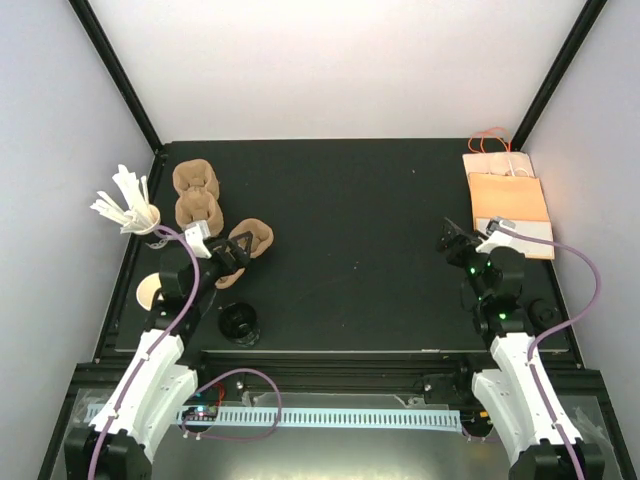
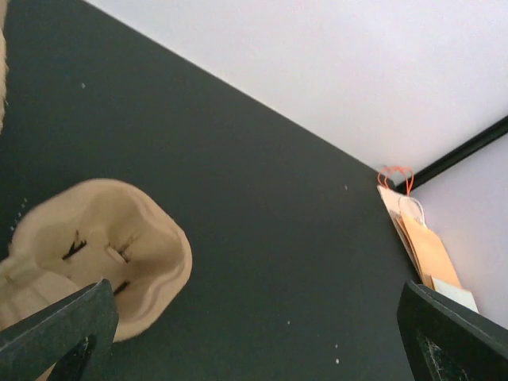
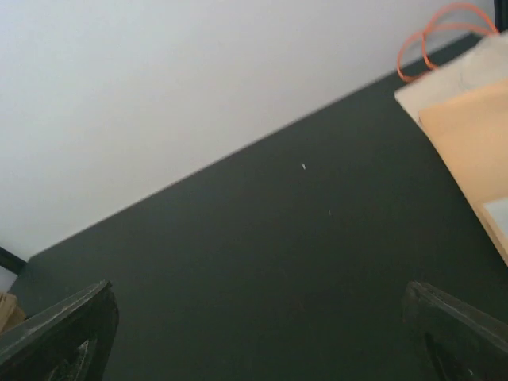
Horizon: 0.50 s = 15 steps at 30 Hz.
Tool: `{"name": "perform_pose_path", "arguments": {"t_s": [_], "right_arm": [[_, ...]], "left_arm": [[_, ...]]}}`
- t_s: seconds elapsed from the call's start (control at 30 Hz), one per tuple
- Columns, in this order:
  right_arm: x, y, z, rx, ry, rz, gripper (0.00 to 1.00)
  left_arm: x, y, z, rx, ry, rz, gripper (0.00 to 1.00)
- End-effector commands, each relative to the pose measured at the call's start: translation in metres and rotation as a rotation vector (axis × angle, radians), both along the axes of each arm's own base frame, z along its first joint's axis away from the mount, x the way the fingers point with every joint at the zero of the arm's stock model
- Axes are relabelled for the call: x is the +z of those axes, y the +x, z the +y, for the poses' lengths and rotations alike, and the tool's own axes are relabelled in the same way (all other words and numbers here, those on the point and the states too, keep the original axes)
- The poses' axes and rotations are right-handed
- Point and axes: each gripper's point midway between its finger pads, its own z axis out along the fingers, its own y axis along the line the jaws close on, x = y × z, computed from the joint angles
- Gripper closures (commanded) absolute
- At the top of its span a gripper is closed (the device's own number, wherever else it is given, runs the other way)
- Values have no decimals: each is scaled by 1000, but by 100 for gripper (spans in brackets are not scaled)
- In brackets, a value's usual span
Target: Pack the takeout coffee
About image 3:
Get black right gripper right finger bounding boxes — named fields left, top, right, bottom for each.
left=402, top=282, right=507, bottom=380

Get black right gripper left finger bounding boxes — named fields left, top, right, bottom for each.
left=1, top=281, right=119, bottom=380

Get printed paper bag orange handles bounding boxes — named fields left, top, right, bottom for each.
left=394, top=2, right=507, bottom=260

